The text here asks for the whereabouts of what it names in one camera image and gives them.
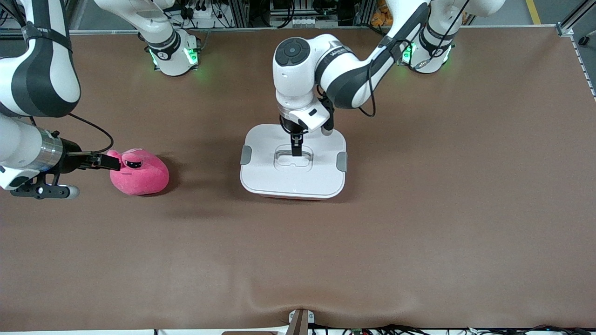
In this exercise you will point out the aluminium table edge rail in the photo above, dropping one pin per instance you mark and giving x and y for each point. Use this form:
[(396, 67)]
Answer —
[(233, 29)]

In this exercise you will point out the white power strip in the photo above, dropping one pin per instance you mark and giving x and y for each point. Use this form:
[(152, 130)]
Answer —
[(205, 18)]

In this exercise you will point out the white box lid grey latches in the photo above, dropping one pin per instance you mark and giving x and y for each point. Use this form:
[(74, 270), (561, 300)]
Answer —
[(288, 179)]

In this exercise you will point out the pink plush toy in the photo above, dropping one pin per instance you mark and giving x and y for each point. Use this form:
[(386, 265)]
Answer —
[(144, 179)]

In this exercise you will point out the aluminium corner post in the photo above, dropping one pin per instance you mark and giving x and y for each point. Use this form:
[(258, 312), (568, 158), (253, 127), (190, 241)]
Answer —
[(570, 21)]

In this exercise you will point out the brown table cover mat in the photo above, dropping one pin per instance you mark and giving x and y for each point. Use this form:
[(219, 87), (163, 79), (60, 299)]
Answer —
[(419, 232)]

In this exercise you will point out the orange packet pile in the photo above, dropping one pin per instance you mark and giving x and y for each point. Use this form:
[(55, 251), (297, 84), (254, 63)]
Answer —
[(378, 19)]

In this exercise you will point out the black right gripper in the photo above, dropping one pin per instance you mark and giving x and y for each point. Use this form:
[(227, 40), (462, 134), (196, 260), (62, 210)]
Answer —
[(71, 161)]

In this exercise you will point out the white perforated side rail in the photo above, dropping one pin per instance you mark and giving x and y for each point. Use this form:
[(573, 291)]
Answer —
[(587, 70)]

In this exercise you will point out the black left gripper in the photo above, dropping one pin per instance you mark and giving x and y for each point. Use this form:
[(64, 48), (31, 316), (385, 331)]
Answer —
[(292, 127)]

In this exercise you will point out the metal clamp bracket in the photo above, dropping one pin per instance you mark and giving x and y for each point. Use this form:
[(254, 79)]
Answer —
[(299, 321)]

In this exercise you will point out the grey socket strip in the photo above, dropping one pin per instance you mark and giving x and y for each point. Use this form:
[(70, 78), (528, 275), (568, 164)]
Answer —
[(302, 21)]

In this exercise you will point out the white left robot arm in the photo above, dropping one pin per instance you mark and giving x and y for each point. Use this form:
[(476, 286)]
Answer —
[(298, 74)]

